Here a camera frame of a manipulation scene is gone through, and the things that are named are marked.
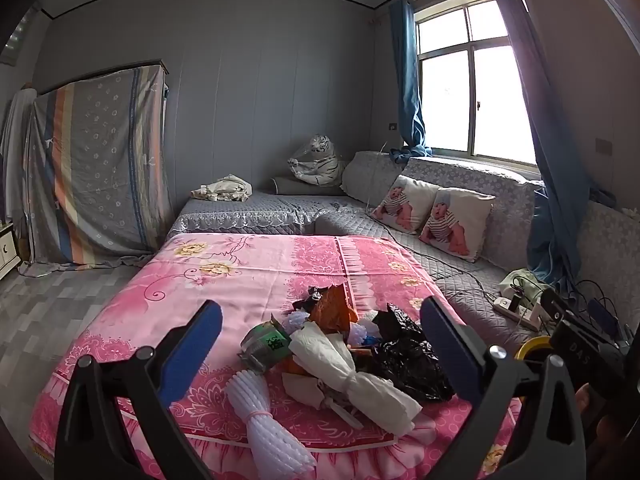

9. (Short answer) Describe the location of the white cabinet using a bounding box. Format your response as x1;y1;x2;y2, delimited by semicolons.
0;222;22;281

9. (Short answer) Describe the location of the grey quilted sofa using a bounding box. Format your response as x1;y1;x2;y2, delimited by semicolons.
167;150;640;351

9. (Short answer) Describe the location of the white power strip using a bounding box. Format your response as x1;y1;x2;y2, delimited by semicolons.
492;296;544;332

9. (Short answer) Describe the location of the white foam net bundle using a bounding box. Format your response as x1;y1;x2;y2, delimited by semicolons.
226;369;313;476

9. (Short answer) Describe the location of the pale green cloth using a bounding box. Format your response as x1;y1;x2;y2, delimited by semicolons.
497;269;549;306

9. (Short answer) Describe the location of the grey cable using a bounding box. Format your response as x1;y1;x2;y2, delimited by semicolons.
367;204;503;303

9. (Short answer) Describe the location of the purple fuzzy scrunchie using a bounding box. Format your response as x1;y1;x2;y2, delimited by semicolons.
286;310;313;334

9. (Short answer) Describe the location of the pink cloth piece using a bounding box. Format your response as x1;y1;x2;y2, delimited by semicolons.
281;372;327;407

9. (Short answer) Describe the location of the long blue curtain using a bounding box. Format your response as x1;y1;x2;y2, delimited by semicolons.
485;0;596;286

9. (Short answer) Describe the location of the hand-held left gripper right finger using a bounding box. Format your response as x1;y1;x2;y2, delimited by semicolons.
419;296;586;480

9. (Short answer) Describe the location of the pink floral blanket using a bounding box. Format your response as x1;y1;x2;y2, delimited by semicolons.
27;232;521;480

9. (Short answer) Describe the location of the small black plastic bag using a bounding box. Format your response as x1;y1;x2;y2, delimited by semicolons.
292;286;328;315

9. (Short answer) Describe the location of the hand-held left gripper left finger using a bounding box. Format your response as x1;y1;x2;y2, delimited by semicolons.
54;300;223;480

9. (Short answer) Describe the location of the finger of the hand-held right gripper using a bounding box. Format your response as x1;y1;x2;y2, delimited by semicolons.
586;299;621;338
539;287;568;322

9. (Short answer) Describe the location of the white tissue paper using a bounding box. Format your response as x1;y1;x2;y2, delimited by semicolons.
289;321;423;436

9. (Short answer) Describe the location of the white foam fruit net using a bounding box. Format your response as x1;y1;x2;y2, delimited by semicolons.
350;321;382;347

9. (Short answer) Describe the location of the orange snack bag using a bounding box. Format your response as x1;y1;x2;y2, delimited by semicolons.
307;284;360;336

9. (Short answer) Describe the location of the grey bolster pillow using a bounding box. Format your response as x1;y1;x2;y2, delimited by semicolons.
270;176;347;197

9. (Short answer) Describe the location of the yellow rim trash bin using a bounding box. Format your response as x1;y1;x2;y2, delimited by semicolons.
514;336;553;361

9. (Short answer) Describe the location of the large black plastic bag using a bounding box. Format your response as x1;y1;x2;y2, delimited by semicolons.
372;302;456;403

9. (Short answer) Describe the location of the white tiger plush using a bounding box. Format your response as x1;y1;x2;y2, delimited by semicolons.
287;134;347;188

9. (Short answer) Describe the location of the crushed green silver can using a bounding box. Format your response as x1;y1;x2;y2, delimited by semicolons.
239;322;293;374

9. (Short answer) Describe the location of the white window blind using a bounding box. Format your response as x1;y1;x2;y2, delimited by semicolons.
0;10;43;66

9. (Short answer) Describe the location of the striped floral sheet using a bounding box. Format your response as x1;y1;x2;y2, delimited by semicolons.
20;62;173;278

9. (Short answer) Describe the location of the person's right hand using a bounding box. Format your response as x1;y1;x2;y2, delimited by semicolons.
574;382;626;466

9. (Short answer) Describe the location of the white hanging cloth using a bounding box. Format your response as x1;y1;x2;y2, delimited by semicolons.
0;87;38;241

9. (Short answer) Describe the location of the short blue curtain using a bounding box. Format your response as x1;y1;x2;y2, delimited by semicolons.
389;0;433;163

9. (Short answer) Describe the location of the window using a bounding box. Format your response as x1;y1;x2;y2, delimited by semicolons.
415;2;540;167

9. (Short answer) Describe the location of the white plastic stick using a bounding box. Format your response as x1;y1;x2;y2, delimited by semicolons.
325;399;364;429

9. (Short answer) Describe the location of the crumpled cream cloth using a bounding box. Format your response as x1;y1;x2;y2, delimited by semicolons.
192;174;253;203

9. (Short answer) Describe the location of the baby print pillow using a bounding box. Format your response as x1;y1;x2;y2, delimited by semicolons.
372;175;441;235
419;187;496;263

